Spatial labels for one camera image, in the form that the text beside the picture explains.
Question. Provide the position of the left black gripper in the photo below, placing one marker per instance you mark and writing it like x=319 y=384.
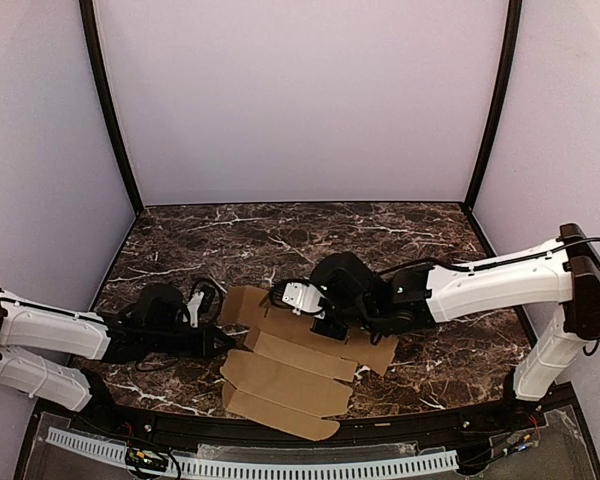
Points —
x=200 y=340

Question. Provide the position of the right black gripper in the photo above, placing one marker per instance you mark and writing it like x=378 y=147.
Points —
x=333 y=326

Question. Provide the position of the brown cardboard box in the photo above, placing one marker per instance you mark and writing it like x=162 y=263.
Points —
x=282 y=362

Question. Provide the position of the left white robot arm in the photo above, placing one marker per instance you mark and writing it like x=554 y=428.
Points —
x=161 y=320

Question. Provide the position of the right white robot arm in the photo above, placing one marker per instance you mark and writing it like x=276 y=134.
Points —
x=421 y=294

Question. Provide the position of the small green circuit board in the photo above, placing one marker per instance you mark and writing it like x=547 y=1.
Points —
x=145 y=459

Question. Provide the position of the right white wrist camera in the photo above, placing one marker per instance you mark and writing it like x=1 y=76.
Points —
x=298 y=295

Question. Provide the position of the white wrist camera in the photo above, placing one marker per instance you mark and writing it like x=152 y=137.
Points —
x=205 y=302
x=298 y=295

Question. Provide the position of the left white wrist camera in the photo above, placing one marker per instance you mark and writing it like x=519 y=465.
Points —
x=205 y=302

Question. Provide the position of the white slotted cable duct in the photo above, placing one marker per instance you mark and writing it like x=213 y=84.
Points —
x=239 y=463

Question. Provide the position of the black front table rail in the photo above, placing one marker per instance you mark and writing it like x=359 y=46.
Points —
x=276 y=426

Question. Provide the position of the left black frame post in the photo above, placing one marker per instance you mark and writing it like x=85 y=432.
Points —
x=106 y=101

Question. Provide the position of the black frame post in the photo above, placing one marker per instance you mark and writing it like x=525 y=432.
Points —
x=506 y=58
x=106 y=101

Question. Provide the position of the right black frame post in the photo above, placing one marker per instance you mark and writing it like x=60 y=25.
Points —
x=506 y=58

